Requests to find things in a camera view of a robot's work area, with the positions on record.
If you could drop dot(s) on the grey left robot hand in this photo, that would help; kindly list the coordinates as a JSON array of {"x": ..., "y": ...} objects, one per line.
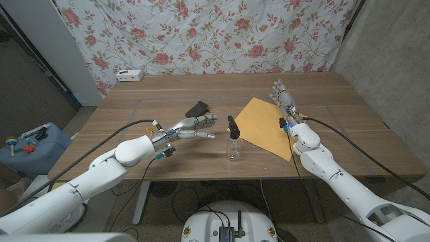
[{"x": 183, "y": 129}]

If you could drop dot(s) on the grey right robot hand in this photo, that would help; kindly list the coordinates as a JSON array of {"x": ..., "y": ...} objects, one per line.
[{"x": 287, "y": 101}]

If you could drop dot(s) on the clear plastic dispenser bottle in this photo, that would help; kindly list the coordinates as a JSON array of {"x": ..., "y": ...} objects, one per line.
[{"x": 234, "y": 151}]

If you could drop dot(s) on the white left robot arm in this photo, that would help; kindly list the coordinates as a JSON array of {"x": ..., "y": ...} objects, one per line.
[{"x": 94, "y": 178}]

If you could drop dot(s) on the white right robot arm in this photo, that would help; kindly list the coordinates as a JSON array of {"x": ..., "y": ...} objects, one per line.
[{"x": 346, "y": 188}]

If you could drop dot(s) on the yellow paper envelope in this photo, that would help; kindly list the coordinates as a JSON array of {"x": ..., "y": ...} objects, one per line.
[{"x": 262, "y": 129}]

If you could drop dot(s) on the small black wallet case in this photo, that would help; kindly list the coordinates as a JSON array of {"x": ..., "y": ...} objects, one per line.
[{"x": 198, "y": 109}]

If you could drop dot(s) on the black round floor disc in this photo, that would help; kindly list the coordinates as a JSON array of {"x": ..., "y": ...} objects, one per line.
[{"x": 163, "y": 189}]

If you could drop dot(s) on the white power strip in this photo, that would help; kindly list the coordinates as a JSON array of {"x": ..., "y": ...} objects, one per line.
[{"x": 129, "y": 75}]

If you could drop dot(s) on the white table leg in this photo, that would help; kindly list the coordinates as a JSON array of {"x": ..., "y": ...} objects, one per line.
[{"x": 140, "y": 205}]

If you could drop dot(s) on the floral rose backdrop cloth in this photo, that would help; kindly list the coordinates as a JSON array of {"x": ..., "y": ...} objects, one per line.
[{"x": 208, "y": 37}]

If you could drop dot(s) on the white robot torso base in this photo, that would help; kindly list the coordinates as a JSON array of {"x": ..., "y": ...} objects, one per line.
[{"x": 208, "y": 223}]

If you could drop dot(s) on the grey table leg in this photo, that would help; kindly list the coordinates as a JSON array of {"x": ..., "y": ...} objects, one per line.
[{"x": 314, "y": 201}]

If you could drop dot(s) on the black backdrop pole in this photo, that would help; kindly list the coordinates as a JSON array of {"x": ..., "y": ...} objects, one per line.
[{"x": 352, "y": 15}]

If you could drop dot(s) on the black toy piece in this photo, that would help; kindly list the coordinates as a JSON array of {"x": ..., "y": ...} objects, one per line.
[{"x": 41, "y": 133}]

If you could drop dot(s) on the blue storage box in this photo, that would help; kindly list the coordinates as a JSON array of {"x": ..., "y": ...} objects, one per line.
[{"x": 40, "y": 158}]

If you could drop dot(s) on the white flat tool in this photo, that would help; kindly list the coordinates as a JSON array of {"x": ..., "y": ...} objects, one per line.
[{"x": 33, "y": 131}]

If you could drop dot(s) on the white cabinet panel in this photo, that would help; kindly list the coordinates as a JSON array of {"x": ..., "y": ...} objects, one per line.
[{"x": 57, "y": 43}]

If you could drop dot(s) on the orange toy piece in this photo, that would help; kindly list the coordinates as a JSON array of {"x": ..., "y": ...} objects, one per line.
[{"x": 29, "y": 148}]

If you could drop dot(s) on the white robot torso rim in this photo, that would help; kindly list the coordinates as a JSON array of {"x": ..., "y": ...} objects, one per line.
[{"x": 67, "y": 238}]

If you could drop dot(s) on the yellow and blue maraca toy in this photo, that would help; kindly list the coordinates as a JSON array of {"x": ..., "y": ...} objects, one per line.
[{"x": 11, "y": 142}]

